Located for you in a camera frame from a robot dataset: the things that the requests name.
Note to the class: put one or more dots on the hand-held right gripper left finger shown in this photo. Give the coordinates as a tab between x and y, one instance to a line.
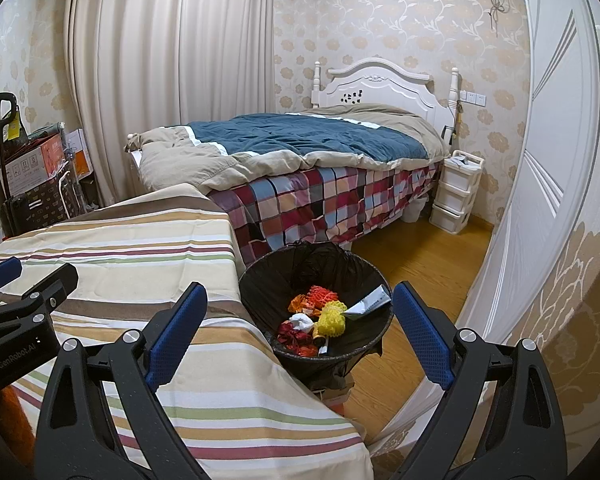
175	340

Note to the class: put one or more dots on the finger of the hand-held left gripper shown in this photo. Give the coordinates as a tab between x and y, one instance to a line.
2	272
50	290

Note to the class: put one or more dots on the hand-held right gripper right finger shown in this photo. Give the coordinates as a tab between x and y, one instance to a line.
422	332

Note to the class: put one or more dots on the white and blue tube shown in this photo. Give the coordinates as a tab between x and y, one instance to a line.
372	302

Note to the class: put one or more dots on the yellow foam fruit net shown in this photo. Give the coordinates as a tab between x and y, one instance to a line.
332	320

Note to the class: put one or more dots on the orange-red foam fruit net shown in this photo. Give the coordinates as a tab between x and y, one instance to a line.
322	295

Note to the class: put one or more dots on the bin with black bag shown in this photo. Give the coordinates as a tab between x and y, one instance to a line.
270	285

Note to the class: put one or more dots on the red wrapper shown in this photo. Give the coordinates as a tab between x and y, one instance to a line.
290	332

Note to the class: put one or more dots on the white paper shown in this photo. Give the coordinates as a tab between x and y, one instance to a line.
300	321

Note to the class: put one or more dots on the orange fuzzy object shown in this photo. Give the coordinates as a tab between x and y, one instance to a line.
15	412

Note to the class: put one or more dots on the cardboard box with orange print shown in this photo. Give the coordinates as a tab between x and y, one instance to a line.
35	162

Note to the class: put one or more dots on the small white bin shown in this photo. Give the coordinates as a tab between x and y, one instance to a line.
415	210

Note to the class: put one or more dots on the white and orange box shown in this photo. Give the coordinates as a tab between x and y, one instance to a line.
80	152

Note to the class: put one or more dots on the white plastic drawer unit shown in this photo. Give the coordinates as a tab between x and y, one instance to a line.
455	192

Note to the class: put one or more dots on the white panelled door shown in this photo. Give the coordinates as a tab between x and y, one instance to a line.
555	160

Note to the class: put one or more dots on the blue and beige quilt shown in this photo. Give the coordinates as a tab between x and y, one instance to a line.
290	140

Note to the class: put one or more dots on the beige curtain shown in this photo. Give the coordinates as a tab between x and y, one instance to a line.
170	75

